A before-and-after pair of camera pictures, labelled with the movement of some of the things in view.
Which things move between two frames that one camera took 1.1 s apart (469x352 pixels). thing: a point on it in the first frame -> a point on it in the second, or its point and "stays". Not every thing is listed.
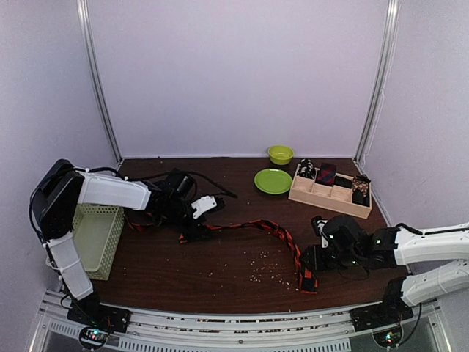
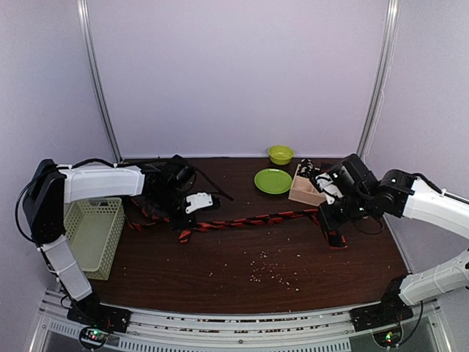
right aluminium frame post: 384,72 stays
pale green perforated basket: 97,230 stays
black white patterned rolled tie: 306,169 stays
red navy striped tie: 308,279 -> 141,221
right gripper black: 313,257 -> 329,222
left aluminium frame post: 83,11 stays
